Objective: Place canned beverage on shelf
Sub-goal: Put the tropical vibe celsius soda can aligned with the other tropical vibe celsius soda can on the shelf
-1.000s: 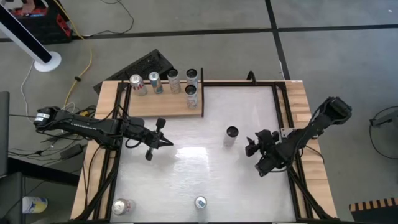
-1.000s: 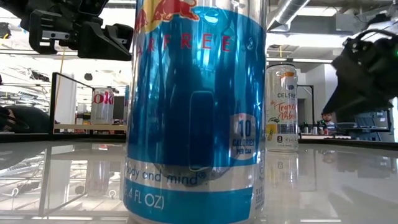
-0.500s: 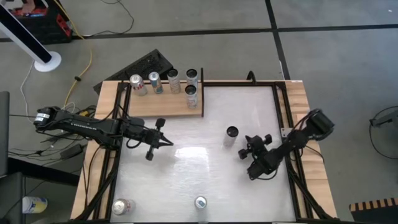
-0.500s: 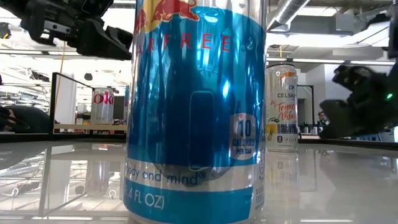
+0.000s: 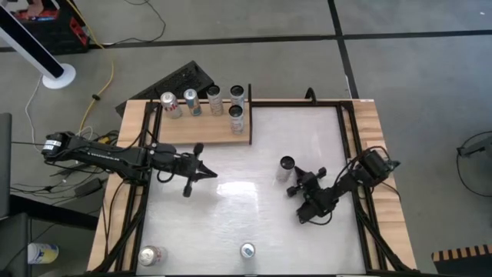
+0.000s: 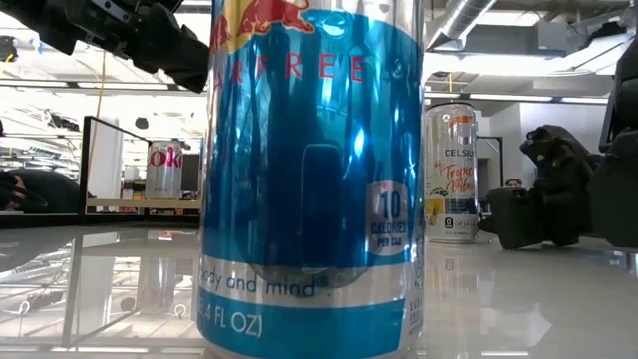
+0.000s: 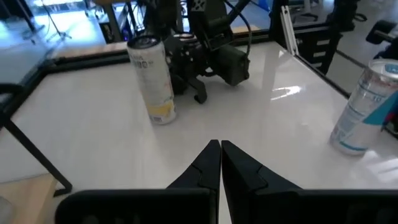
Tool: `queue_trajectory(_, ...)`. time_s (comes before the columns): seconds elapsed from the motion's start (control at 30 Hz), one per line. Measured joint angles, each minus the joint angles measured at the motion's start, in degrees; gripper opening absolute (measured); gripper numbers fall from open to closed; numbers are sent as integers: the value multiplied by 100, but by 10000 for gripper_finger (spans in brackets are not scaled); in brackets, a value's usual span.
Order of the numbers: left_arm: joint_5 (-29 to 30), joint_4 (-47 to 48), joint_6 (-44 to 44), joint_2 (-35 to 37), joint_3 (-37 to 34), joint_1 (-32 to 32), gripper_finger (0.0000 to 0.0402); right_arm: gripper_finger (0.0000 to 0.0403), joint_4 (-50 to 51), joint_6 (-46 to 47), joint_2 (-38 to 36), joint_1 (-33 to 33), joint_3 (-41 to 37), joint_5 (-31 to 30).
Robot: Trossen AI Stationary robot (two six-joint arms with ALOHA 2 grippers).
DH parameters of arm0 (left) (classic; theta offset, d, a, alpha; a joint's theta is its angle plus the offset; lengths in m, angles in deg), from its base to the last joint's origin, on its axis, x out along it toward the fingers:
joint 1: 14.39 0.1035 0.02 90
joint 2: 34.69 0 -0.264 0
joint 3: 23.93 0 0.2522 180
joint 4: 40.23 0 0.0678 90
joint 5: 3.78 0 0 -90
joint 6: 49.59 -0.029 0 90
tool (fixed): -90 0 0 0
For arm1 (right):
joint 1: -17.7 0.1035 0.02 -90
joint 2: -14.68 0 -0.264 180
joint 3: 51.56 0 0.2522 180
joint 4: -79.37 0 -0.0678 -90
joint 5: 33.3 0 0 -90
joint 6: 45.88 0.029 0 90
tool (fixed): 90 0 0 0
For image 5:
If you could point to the grey black floor stand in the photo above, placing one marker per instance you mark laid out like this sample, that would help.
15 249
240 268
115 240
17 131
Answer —
476 146

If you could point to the yellow black striped barrier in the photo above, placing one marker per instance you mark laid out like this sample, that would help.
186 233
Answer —
469 265

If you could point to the white yellow can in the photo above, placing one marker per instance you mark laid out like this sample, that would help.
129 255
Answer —
42 254

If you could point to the wooden shelf board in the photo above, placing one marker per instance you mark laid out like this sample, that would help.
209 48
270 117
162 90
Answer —
200 131

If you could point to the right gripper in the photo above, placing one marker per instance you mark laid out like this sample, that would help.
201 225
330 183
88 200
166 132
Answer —
319 196

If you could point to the white black floor stand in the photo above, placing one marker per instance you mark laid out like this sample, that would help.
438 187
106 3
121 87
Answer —
57 77

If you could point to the dark grey panel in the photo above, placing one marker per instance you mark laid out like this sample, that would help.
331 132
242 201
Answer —
4 165

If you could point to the black power adapter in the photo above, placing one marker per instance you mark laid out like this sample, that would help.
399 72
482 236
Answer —
89 187

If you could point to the black red tool case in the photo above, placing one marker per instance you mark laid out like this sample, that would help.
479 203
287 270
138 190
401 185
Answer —
57 38

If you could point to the person's hand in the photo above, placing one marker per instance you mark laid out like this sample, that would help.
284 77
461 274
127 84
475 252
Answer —
38 7

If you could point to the blue silver Red Bull can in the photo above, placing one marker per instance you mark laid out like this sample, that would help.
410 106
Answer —
248 251
193 103

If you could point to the black keyboard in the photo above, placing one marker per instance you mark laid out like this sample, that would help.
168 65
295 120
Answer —
180 81

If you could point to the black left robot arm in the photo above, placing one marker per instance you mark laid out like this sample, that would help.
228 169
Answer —
100 155

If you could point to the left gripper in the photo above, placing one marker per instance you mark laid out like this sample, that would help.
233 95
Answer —
180 165

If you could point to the silver Diet Coke can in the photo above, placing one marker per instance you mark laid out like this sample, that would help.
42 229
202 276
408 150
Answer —
171 105

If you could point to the black metal table frame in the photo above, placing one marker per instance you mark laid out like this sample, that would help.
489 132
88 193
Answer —
296 104

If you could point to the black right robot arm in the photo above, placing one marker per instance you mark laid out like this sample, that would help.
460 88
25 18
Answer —
374 163

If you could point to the dark grey cabinet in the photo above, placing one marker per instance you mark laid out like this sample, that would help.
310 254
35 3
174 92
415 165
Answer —
13 246

